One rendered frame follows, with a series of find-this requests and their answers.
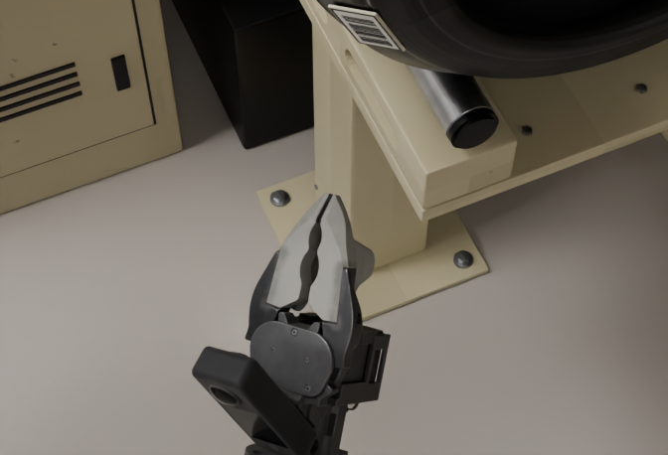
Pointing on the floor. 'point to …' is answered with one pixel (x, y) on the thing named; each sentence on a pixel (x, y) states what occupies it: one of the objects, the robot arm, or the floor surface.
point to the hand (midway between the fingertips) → (323, 211)
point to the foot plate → (451, 244)
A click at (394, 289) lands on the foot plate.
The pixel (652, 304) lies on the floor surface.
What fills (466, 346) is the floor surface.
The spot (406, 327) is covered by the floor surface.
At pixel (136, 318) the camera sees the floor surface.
